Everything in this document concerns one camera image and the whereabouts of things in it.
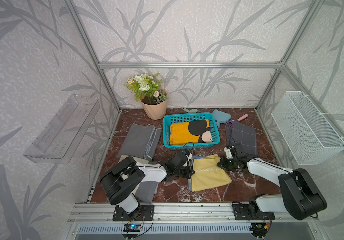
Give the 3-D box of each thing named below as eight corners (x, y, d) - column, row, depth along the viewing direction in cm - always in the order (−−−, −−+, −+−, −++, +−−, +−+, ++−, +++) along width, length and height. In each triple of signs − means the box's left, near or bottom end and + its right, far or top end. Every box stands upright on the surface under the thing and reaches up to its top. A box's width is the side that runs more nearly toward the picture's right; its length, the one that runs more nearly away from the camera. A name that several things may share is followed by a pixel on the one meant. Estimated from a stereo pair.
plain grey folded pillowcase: (118, 154, 97) (117, 152, 95) (133, 124, 113) (133, 122, 111) (152, 160, 94) (151, 159, 92) (163, 129, 110) (162, 127, 108)
